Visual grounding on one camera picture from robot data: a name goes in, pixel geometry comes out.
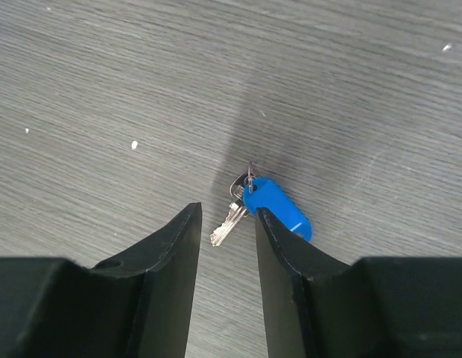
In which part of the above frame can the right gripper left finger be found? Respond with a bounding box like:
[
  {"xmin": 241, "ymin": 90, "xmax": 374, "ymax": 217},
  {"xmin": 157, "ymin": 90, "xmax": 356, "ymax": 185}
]
[{"xmin": 0, "ymin": 203, "xmax": 202, "ymax": 357}]

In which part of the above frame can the blue tagged key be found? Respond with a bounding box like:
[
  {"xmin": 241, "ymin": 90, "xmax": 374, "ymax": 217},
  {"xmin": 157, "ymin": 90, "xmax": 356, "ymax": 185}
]
[{"xmin": 210, "ymin": 165, "xmax": 313, "ymax": 247}]

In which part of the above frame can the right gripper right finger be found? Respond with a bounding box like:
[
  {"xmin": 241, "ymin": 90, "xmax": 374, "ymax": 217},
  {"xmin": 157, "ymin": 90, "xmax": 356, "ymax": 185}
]
[{"xmin": 256, "ymin": 209, "xmax": 462, "ymax": 357}]

